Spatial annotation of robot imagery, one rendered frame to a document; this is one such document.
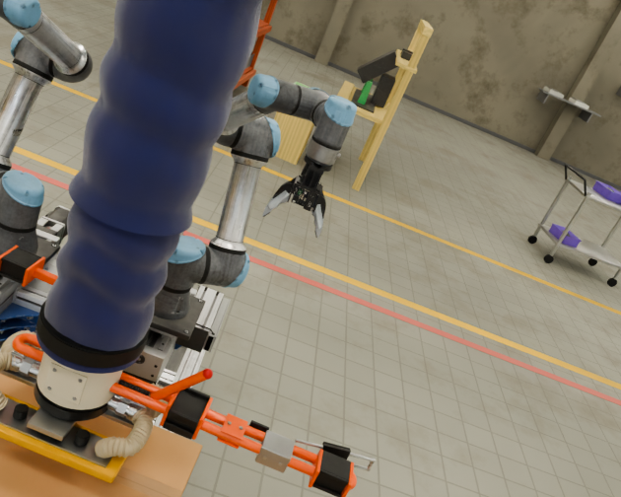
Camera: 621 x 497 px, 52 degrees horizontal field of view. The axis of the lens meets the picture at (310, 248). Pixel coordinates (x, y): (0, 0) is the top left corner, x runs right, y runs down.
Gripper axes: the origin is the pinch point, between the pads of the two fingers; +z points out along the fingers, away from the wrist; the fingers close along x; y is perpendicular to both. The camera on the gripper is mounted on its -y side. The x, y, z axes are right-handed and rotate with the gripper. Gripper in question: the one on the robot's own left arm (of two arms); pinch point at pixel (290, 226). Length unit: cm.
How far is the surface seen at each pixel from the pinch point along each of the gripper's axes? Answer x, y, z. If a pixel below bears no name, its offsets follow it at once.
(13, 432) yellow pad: -39, 51, 45
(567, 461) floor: 232, -173, 152
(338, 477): 28, 46, 31
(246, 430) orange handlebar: 6, 40, 33
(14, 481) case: -36, 51, 58
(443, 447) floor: 140, -143, 152
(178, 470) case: -4, 33, 58
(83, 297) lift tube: -34, 48, 10
